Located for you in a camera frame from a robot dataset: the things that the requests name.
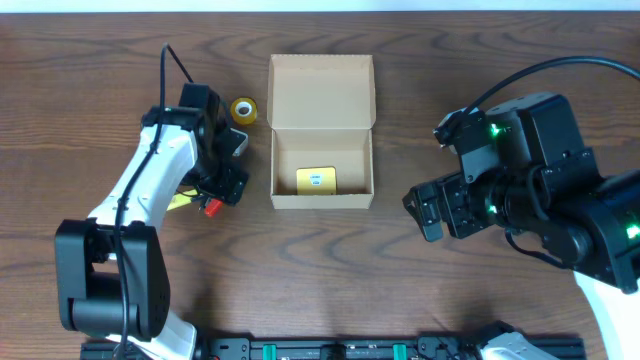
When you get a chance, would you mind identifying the red black stapler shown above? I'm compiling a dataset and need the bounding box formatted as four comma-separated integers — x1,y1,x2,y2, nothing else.
200,198,224,218

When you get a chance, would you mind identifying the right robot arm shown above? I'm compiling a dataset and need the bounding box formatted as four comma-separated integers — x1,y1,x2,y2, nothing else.
403,92,639,359

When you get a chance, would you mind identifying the yellow sticky note pad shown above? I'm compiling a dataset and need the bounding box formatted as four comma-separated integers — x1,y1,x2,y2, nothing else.
296,166,337,195

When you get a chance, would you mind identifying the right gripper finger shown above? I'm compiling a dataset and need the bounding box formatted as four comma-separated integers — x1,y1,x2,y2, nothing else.
420,197,443,242
402,182,438,223

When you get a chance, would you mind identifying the yellow highlighter marker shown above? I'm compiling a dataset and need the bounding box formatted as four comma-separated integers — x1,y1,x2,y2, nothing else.
167,190,198,211

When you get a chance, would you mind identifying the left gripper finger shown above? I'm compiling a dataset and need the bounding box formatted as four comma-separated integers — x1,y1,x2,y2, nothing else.
227,172,249,206
194,182,230,205

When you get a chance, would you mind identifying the yellow tape roll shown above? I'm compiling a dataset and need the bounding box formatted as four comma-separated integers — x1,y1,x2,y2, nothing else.
231,97,257,125

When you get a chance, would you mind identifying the black mounting rail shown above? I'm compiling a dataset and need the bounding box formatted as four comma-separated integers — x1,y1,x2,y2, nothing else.
79,335,586,360

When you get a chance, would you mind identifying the brown cardboard box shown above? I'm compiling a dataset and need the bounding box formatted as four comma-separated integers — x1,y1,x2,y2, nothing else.
267,54,376,210

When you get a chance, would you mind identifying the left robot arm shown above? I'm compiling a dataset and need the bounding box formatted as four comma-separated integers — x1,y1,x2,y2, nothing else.
54,82,249,359

